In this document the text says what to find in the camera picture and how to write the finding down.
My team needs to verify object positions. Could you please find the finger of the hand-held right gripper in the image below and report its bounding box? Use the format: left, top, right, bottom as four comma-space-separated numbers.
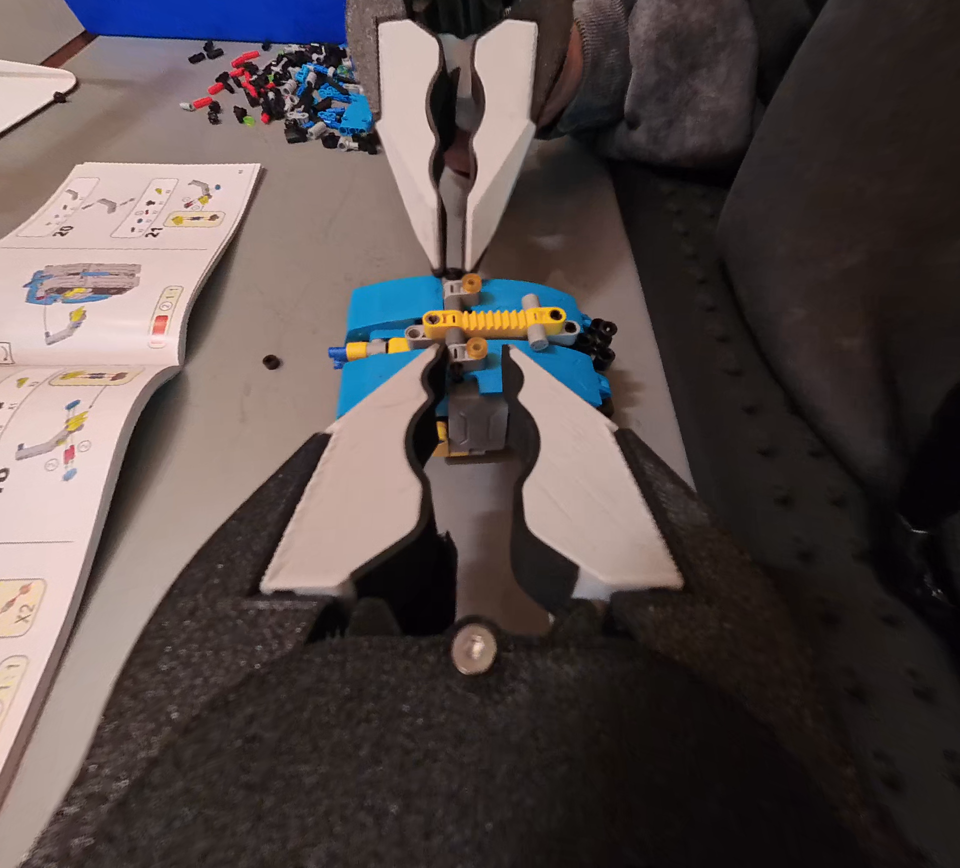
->
376, 18, 447, 277
461, 16, 541, 275

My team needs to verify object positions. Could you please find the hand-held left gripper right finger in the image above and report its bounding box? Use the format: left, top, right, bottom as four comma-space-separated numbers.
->
501, 344, 685, 618

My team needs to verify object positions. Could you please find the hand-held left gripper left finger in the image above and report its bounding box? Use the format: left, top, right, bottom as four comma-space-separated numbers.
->
258, 344, 447, 598

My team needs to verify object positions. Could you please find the blue brick toy car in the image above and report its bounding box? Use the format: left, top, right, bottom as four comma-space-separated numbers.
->
328, 274, 620, 464

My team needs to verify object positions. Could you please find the person's right forearm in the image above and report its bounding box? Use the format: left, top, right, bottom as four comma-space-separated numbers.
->
555, 0, 762, 168

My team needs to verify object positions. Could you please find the grey desk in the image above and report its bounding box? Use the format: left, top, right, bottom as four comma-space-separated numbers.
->
0, 0, 695, 868

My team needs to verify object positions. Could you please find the person's right hand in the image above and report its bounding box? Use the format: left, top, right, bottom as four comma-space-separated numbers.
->
538, 20, 586, 140

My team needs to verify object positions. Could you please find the pile of small brick parts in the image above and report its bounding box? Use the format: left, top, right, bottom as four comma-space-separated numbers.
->
180, 39, 384, 157

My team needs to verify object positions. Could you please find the dark dotted cloth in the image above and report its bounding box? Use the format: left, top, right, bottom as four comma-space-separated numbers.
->
615, 163, 960, 868

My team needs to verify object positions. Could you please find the open instruction booklet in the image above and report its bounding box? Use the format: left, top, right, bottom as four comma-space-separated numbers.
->
0, 161, 264, 802

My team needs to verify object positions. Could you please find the white adjustable stand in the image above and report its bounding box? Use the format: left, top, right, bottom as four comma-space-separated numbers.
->
0, 58, 78, 134

